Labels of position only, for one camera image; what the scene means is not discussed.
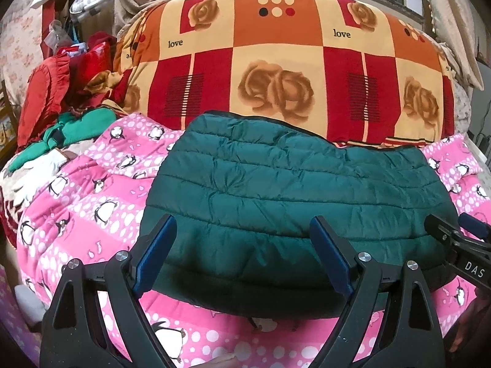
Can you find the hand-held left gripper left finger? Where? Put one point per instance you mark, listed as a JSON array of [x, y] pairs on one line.
[[157, 253]]

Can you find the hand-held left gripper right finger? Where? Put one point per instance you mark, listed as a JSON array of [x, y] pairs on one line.
[[332, 255]]

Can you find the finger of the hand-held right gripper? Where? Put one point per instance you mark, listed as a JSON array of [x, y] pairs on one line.
[[441, 228], [475, 226]]

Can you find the dark green puffer jacket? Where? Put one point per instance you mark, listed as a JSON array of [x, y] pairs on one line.
[[268, 184]]

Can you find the person's right hand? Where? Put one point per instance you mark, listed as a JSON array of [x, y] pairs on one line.
[[473, 314]]

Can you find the pink penguin print blanket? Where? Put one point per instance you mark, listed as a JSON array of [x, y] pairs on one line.
[[96, 237]]

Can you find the floral quilt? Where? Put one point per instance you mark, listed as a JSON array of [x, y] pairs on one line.
[[464, 111]]

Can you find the white soft cloth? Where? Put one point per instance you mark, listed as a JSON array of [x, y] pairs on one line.
[[30, 303]]

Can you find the white knit cloth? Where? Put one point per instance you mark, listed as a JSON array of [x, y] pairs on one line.
[[38, 172]]

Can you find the bright green garment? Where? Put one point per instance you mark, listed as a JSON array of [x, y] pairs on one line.
[[80, 126]]

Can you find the purple patterned cloth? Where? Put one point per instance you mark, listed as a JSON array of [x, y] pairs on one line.
[[11, 322]]

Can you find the red ruffled cushion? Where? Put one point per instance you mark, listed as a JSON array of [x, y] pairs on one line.
[[42, 84]]

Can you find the rose print orange red blanket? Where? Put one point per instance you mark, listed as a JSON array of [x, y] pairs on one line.
[[268, 46]]

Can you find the pale floral cloth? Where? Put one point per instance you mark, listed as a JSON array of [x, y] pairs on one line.
[[19, 38]]

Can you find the clear plastic bag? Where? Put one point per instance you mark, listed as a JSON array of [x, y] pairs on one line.
[[90, 0]]

